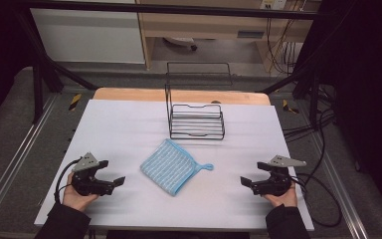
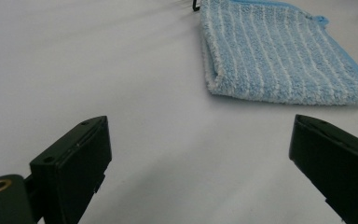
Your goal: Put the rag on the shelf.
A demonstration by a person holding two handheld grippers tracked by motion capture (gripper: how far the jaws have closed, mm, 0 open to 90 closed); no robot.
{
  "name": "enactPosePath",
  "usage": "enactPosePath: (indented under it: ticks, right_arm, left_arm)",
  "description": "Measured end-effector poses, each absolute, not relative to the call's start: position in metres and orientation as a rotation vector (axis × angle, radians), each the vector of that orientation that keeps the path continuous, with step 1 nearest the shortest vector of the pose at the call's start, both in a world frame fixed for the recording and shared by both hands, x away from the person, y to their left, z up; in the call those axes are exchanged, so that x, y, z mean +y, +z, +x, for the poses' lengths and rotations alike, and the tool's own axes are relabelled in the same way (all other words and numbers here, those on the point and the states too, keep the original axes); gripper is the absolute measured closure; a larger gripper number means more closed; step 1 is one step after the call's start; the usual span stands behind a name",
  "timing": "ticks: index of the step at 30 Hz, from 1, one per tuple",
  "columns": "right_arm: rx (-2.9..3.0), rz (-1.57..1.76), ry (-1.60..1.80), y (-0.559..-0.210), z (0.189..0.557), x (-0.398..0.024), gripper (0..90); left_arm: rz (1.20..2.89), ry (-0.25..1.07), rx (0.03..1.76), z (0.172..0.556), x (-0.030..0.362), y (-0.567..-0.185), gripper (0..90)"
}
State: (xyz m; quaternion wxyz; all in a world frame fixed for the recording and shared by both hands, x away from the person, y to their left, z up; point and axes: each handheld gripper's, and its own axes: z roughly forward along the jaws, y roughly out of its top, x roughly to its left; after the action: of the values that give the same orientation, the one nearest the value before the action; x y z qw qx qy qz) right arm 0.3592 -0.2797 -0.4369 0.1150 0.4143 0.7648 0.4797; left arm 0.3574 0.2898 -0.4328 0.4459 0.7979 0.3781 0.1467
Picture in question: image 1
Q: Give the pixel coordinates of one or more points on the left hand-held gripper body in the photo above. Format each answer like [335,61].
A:
[85,184]

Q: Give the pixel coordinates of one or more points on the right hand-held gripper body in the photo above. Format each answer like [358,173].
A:
[277,184]

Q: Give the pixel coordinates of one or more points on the blue striped cloth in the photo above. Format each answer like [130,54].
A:
[170,167]

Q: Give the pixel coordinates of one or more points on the person's right hand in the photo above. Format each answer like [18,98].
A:
[285,199]

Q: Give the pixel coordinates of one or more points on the person's left hand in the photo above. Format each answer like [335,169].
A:
[74,200]

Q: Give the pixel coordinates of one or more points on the yellow black tape marker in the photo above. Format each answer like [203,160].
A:
[75,102]
[290,107]

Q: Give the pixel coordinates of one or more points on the white cabinet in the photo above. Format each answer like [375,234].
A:
[89,36]

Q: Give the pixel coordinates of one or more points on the white chair base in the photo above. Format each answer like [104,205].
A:
[180,41]

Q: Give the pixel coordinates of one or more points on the light wooden desk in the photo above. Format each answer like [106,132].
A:
[212,25]

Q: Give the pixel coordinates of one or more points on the white power strip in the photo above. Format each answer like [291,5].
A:
[273,4]

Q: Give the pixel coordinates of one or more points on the aluminium floor rail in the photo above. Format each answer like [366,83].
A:
[16,156]
[340,186]

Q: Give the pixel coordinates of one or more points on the black metal frame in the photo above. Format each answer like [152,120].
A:
[179,10]

